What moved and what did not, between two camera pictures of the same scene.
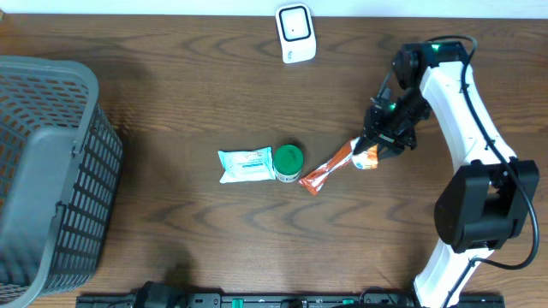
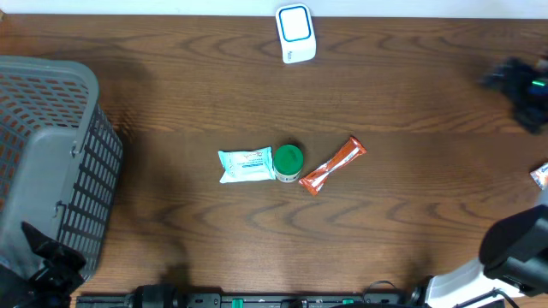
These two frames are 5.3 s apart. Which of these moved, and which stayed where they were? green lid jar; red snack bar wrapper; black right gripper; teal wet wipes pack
Moved: black right gripper
Stayed: teal wet wipes pack; green lid jar; red snack bar wrapper
